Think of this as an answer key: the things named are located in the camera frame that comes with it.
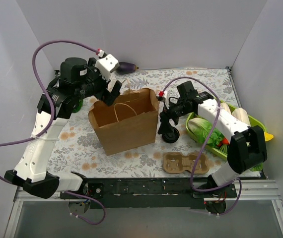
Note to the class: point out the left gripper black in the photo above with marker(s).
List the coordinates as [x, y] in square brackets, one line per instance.
[106, 90]

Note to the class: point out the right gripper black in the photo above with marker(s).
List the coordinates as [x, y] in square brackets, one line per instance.
[168, 116]

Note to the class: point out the brown paper bag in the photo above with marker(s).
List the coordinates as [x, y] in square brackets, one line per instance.
[130, 122]

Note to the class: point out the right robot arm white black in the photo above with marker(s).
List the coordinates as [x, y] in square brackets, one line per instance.
[247, 146]

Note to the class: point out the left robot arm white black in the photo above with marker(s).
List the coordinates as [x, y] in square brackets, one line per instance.
[78, 79]

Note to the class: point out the stack of black lids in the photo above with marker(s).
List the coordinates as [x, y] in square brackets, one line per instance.
[171, 137]

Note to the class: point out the green bok choy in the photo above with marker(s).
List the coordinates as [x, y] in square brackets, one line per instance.
[77, 106]

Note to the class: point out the purple eggplant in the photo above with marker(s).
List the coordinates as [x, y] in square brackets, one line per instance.
[126, 68]

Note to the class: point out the green leafy lettuce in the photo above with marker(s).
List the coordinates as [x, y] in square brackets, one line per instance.
[201, 128]

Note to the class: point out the red chili pepper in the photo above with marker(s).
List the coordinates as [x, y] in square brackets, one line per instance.
[224, 141]

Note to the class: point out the napa cabbage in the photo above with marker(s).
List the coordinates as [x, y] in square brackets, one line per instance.
[241, 115]

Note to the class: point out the yellow pepper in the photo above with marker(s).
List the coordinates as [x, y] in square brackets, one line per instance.
[268, 136]

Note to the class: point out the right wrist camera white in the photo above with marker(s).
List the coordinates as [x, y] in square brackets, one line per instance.
[163, 97]

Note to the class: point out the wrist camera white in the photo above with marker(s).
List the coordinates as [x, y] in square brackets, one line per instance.
[106, 64]
[163, 97]

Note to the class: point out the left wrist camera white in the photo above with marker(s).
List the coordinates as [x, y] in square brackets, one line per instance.
[106, 64]

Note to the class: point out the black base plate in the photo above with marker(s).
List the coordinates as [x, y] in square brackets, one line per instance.
[144, 193]

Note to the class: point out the aluminium frame rail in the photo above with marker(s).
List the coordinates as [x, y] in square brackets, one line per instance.
[255, 211]

